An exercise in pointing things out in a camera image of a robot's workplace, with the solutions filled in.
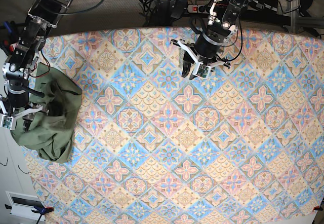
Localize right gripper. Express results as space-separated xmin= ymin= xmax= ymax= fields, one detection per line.
xmin=4 ymin=79 xmax=45 ymax=132

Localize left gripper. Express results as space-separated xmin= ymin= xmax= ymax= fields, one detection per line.
xmin=182 ymin=31 xmax=226 ymax=80

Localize olive green t-shirt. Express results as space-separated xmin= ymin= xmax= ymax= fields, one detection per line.
xmin=11 ymin=63 xmax=83 ymax=163

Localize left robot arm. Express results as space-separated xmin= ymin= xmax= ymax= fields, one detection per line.
xmin=172 ymin=0 xmax=251 ymax=80

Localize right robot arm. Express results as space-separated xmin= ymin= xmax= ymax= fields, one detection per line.
xmin=1 ymin=0 xmax=73 ymax=131

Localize orange clamp bottom left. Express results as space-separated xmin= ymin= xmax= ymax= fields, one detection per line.
xmin=5 ymin=204 xmax=54 ymax=215

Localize patterned tile tablecloth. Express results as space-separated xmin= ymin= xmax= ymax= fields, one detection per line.
xmin=24 ymin=28 xmax=323 ymax=223

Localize blue clamp left edge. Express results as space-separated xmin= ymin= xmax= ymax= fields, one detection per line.
xmin=0 ymin=21 xmax=18 ymax=57

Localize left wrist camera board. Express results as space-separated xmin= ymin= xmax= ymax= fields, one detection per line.
xmin=192 ymin=62 xmax=212 ymax=79

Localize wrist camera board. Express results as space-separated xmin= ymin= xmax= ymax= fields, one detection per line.
xmin=192 ymin=62 xmax=212 ymax=79
xmin=1 ymin=114 xmax=16 ymax=131

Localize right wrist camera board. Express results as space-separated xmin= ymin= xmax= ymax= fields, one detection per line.
xmin=1 ymin=114 xmax=16 ymax=131

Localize white power strip red switch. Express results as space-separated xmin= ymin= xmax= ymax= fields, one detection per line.
xmin=187 ymin=5 xmax=211 ymax=14

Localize tangled black cables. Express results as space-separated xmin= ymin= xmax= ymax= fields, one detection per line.
xmin=138 ymin=0 xmax=188 ymax=27

